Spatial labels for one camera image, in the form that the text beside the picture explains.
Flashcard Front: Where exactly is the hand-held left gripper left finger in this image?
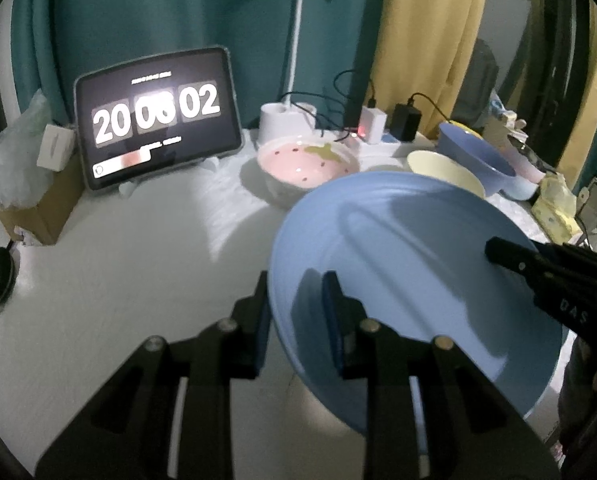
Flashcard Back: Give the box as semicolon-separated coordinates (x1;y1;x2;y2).
34;270;272;480

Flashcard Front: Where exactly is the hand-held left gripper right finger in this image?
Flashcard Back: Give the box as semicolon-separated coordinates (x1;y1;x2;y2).
322;270;561;480

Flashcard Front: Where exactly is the black charger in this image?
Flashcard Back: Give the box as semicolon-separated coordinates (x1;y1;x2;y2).
389;103;422;142

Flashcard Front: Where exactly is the black lamp charging cable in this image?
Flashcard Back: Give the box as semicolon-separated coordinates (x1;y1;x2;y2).
278;69;377;142

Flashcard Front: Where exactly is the white desk lamp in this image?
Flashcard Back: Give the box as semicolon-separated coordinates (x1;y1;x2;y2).
256;0;369;150

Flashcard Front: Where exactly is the plain pink bowl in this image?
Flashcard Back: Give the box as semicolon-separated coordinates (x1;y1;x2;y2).
505;154;546;184

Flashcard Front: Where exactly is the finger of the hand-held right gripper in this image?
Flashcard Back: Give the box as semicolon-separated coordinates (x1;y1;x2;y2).
485;236;597;291

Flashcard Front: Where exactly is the blue plate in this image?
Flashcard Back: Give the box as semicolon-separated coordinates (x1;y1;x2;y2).
270;171;564;436

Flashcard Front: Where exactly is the grey metal device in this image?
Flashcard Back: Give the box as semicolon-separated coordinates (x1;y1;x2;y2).
575;175;597;251

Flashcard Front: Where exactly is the patterned tissue packet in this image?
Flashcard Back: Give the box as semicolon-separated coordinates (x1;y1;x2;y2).
531;172;586;246

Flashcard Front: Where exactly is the clear plastic bag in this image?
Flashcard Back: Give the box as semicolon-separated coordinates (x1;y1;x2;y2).
0;89;54;208

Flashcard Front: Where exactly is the white charger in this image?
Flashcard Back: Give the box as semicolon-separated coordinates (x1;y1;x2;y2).
361;106;389;145

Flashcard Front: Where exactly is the white power strip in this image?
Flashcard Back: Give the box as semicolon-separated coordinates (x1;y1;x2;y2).
323;127;441;158

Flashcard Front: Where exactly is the pink strawberry pattern bowl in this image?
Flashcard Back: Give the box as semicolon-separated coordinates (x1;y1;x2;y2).
256;136;361;208

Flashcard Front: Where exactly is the dark grey bag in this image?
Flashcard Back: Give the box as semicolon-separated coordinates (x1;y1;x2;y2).
451;37;500;126

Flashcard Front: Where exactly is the pale yellow bowl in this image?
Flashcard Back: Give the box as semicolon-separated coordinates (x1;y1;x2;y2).
407;150;486;200

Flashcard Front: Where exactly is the yellow wipes packet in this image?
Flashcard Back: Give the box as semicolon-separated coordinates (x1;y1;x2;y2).
448;120;483;140

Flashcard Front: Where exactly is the black charger cable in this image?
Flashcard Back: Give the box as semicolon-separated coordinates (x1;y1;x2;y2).
409;92;451;125

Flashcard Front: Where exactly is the white textured table cloth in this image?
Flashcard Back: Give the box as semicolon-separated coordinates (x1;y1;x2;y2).
0;127;597;480

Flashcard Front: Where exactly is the tablet with clock display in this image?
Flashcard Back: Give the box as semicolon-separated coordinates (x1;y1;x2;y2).
73;46;244;192

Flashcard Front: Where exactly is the small white box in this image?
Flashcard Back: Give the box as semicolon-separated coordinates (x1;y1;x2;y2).
37;124;76;171

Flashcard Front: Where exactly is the periwinkle blue bowl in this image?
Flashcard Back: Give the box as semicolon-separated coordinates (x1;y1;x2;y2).
437;121;518;196

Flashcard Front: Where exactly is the teal curtain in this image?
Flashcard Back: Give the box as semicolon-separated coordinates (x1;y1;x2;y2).
8;0;389;131

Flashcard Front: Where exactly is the cardboard box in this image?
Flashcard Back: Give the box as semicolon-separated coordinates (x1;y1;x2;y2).
0;152;86;247

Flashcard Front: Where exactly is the yellow curtain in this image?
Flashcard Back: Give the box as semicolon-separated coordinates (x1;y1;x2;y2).
363;0;494;136

